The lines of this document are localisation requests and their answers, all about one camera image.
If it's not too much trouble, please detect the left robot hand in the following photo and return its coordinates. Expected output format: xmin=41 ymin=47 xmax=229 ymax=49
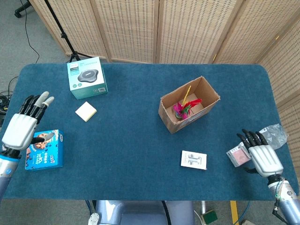
xmin=1 ymin=91 xmax=55 ymax=151

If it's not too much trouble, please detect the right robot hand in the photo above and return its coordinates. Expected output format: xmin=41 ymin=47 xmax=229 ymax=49
xmin=236 ymin=128 xmax=284 ymax=178

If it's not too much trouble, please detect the colourful feather shuttlecock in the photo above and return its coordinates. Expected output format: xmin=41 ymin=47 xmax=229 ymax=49
xmin=172 ymin=85 xmax=203 ymax=120

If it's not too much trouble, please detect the blue cookie box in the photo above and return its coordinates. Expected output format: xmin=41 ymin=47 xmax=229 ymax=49
xmin=24 ymin=129 xmax=64 ymax=171

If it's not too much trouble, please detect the green speaker product box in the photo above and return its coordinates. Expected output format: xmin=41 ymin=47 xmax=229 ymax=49
xmin=67 ymin=56 xmax=109 ymax=100

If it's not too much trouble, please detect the cardboard box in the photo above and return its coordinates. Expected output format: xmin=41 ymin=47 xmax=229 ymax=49
xmin=158 ymin=75 xmax=221 ymax=135

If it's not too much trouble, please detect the black tripod stand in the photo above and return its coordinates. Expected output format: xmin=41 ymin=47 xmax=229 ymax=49
xmin=44 ymin=0 xmax=94 ymax=64

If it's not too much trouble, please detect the clear plastic bag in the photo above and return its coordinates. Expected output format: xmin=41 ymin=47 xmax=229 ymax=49
xmin=259 ymin=123 xmax=288 ymax=150

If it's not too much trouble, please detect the pink packet in clear wrap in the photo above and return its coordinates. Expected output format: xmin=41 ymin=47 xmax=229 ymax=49
xmin=226 ymin=142 xmax=253 ymax=167

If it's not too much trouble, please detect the yellow sticky note pad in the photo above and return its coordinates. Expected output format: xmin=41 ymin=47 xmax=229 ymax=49
xmin=75 ymin=101 xmax=98 ymax=122

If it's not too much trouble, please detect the white card packet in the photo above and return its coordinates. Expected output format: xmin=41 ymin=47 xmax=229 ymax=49
xmin=180 ymin=150 xmax=208 ymax=171

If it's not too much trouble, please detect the blue table cloth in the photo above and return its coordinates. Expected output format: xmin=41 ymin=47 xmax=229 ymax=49
xmin=3 ymin=63 xmax=300 ymax=202

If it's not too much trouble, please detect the blue-grey robot torso base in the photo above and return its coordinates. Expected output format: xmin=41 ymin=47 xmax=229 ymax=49
xmin=88 ymin=200 xmax=195 ymax=225

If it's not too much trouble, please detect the black cable bundle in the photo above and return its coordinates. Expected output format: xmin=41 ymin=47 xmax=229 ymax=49
xmin=0 ymin=76 xmax=19 ymax=113

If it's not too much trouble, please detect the right wrist wire bundle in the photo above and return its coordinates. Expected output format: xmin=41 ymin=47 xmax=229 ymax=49
xmin=272 ymin=177 xmax=290 ymax=222

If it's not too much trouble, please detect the thin black floor cable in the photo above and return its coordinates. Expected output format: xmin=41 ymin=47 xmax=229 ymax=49
xmin=23 ymin=11 xmax=40 ymax=64

